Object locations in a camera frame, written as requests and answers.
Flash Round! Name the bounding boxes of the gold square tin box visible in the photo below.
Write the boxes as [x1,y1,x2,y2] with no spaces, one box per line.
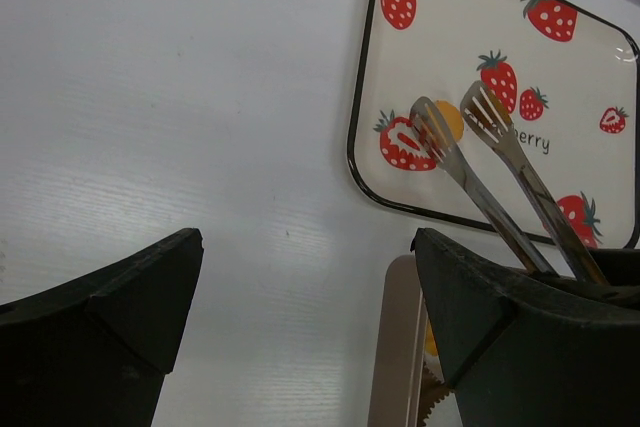
[367,252,456,427]

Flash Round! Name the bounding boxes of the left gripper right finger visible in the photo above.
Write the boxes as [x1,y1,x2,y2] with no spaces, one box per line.
[412,228,639,426]

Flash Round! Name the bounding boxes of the strawberry pattern tray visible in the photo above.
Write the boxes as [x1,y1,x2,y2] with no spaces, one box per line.
[347,0,639,248]

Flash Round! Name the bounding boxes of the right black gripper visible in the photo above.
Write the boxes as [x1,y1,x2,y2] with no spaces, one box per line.
[519,249,639,305]

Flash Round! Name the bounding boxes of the orange cookie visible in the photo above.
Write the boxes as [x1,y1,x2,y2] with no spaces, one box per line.
[435,100,465,143]
[424,321,439,357]

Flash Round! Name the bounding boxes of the metal serving tongs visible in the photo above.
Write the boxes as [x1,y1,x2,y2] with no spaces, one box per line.
[410,80,608,285]

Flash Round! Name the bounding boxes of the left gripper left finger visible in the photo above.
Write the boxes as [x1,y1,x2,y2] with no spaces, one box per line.
[1,228,204,426]

